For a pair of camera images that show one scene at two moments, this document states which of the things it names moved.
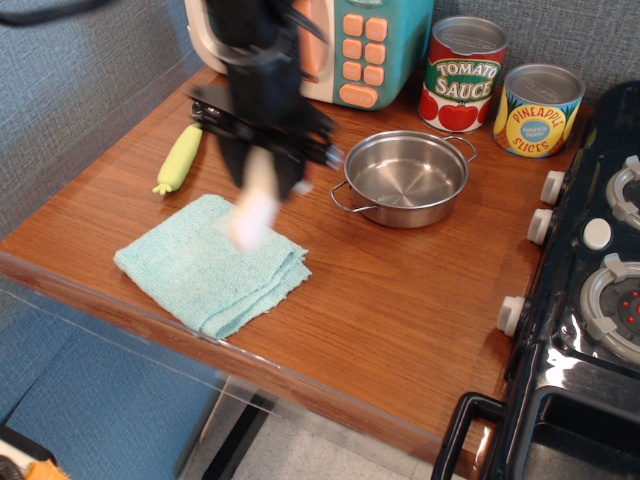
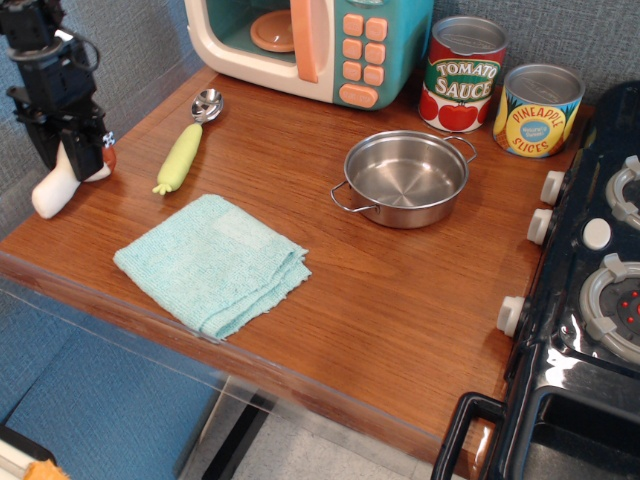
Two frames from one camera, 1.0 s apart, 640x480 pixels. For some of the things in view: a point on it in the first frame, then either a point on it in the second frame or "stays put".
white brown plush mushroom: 256,215 -> 56,187
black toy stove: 572,399 stays put
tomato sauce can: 464,68 stays put
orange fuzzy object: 45,470 stays put
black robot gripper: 265,98 -> 57,91
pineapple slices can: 536,109 stays put
